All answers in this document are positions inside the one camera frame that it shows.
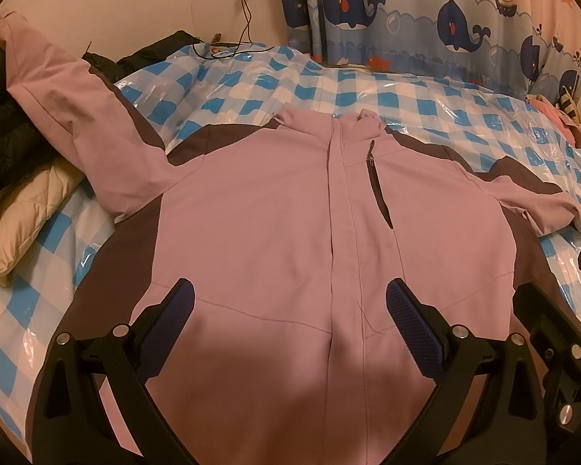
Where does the pink and brown jacket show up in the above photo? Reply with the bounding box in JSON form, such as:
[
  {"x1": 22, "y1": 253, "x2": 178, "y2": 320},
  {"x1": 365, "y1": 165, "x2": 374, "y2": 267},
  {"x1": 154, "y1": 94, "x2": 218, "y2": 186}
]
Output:
[{"x1": 0, "y1": 13, "x2": 581, "y2": 464}]

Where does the pile of clothes at right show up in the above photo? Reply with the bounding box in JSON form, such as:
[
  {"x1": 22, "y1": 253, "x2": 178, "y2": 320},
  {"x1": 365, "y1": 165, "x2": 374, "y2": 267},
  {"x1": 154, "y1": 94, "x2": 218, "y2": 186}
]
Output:
[{"x1": 525, "y1": 87, "x2": 581, "y2": 149}]

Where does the cream quilted coat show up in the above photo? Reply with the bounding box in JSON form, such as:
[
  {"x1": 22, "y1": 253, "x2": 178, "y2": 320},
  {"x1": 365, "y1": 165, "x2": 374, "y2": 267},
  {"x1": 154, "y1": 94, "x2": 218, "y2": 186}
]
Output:
[{"x1": 0, "y1": 157, "x2": 84, "y2": 287}]

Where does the whale pattern curtain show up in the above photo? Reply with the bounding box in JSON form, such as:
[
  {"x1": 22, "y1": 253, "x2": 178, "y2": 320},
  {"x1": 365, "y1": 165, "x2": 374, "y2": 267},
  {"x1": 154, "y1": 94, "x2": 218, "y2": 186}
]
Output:
[{"x1": 281, "y1": 0, "x2": 581, "y2": 101}]

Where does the black padded coat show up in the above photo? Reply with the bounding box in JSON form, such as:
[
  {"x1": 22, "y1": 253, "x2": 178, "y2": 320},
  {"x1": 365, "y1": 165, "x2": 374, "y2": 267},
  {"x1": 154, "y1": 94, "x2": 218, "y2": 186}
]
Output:
[{"x1": 0, "y1": 31, "x2": 200, "y2": 192}]

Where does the blue white checkered bed cover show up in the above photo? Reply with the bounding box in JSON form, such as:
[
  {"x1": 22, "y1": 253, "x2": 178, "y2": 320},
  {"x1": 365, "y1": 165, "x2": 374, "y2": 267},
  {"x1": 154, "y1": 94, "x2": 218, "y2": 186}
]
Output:
[{"x1": 0, "y1": 46, "x2": 581, "y2": 445}]

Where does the black charger cable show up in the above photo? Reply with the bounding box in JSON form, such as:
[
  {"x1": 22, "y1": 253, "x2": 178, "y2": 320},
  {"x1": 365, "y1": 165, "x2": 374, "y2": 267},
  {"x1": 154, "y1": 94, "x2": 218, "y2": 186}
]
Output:
[{"x1": 207, "y1": 0, "x2": 273, "y2": 59}]

